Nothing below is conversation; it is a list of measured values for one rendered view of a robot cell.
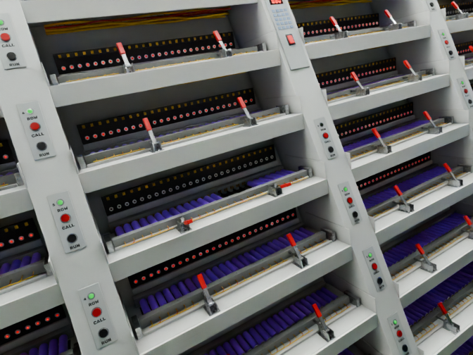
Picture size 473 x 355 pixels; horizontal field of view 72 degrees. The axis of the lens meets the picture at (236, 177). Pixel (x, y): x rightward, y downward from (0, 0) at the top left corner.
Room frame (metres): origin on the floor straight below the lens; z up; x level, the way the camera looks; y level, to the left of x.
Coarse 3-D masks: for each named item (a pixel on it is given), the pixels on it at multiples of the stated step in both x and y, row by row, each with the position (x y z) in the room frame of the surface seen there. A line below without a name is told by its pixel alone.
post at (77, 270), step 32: (0, 0) 0.66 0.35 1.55; (0, 64) 0.65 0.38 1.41; (32, 64) 0.67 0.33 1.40; (0, 96) 0.64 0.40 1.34; (32, 96) 0.66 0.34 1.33; (32, 160) 0.65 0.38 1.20; (64, 160) 0.67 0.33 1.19; (32, 192) 0.64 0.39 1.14; (64, 256) 0.65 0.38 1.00; (96, 256) 0.67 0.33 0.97; (64, 288) 0.64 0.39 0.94; (96, 352) 0.65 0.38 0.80; (128, 352) 0.67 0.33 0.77
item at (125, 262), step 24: (264, 168) 1.04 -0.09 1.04; (288, 168) 1.07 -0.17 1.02; (312, 168) 0.96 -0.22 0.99; (192, 192) 0.94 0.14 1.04; (288, 192) 0.88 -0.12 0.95; (312, 192) 0.91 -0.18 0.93; (120, 216) 0.86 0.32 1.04; (216, 216) 0.81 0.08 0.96; (240, 216) 0.81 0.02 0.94; (264, 216) 0.84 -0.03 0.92; (144, 240) 0.75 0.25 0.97; (168, 240) 0.73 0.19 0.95; (192, 240) 0.76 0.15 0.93; (120, 264) 0.69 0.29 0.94; (144, 264) 0.72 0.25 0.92
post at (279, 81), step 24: (264, 0) 0.93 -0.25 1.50; (240, 24) 1.05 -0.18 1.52; (264, 24) 0.94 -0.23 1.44; (240, 48) 1.10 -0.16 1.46; (264, 72) 1.02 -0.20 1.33; (288, 72) 0.92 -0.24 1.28; (312, 72) 0.96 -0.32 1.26; (264, 96) 1.07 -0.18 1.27; (312, 96) 0.94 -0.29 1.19; (312, 120) 0.93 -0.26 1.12; (288, 144) 1.03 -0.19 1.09; (312, 144) 0.93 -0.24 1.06; (336, 144) 0.95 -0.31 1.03; (336, 168) 0.94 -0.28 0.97; (336, 192) 0.93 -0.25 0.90; (336, 216) 0.94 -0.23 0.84; (360, 240) 0.94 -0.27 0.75; (360, 264) 0.92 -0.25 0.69; (384, 264) 0.96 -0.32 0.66; (360, 288) 0.95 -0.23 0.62; (384, 288) 0.94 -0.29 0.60; (384, 312) 0.93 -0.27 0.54; (384, 336) 0.92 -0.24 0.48; (408, 336) 0.95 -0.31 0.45
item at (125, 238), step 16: (288, 176) 0.93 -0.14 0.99; (304, 176) 0.95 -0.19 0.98; (240, 192) 0.87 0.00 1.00; (256, 192) 0.88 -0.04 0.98; (208, 208) 0.83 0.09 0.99; (224, 208) 0.83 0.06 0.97; (160, 224) 0.77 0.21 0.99; (176, 224) 0.79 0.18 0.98; (112, 240) 0.73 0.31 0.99; (128, 240) 0.74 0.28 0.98
